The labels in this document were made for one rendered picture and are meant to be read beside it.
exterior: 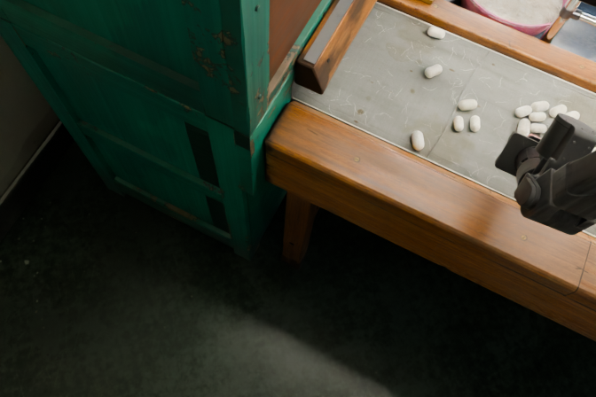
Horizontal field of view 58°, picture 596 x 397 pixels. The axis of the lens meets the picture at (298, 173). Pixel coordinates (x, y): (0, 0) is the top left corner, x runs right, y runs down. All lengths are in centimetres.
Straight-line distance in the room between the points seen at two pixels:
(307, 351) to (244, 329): 19
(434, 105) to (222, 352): 94
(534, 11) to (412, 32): 28
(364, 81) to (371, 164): 20
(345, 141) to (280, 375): 85
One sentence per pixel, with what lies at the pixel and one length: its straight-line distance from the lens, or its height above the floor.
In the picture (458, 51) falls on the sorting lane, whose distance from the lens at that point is 119.
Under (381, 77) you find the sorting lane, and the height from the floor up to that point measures 74.
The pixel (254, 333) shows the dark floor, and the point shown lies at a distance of 165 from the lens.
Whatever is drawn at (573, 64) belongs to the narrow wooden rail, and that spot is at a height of 76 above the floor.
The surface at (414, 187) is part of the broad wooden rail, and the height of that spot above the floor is 76.
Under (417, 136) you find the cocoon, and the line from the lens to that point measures 103.
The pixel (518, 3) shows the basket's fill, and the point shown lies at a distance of 133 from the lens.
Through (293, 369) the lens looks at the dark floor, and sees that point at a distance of 164.
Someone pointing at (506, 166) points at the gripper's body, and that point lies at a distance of 94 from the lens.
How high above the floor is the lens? 163
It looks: 66 degrees down
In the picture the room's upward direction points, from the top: 7 degrees clockwise
